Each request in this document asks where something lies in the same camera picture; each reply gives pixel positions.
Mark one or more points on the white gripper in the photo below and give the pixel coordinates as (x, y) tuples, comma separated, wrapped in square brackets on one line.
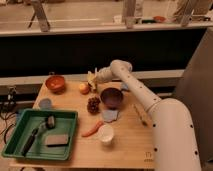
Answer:
[(104, 75)]

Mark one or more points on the yellow banana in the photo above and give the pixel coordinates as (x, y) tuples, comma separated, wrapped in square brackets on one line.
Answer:
[(91, 78)]

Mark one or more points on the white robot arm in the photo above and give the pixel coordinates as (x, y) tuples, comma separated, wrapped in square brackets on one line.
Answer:
[(174, 140)]

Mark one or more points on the blue cloth behind arm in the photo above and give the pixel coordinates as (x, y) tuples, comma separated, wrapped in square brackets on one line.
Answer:
[(124, 87)]

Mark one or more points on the small metal cup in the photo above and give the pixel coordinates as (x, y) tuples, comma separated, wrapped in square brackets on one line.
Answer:
[(93, 88)]

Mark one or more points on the white plastic cup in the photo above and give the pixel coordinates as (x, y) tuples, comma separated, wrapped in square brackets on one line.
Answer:
[(106, 134)]

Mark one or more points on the dark purple bowl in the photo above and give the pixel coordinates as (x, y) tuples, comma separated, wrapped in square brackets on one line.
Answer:
[(111, 97)]

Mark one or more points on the orange fruit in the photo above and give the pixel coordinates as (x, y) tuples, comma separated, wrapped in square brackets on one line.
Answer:
[(84, 88)]

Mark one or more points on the brown pine cone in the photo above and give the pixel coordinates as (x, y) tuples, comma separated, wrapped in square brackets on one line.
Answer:
[(93, 105)]

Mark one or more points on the blue-grey cloth piece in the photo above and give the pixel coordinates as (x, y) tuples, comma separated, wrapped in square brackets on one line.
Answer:
[(110, 115)]

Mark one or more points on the orange carrot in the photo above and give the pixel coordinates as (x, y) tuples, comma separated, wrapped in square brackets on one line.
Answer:
[(93, 130)]

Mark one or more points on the orange bowl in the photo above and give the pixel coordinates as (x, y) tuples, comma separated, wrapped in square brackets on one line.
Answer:
[(55, 83)]

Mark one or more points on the metal fork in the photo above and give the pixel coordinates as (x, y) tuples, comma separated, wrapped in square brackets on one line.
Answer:
[(140, 116)]

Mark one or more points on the green plastic tray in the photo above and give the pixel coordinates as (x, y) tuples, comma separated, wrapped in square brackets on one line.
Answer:
[(65, 123)]

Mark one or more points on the small blue-grey lid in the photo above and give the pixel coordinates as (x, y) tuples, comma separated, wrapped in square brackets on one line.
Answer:
[(45, 103)]

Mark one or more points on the grey sponge block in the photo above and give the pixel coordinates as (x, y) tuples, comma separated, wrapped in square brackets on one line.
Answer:
[(56, 140)]

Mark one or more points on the black handled brush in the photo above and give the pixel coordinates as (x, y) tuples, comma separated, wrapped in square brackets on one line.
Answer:
[(47, 124)]

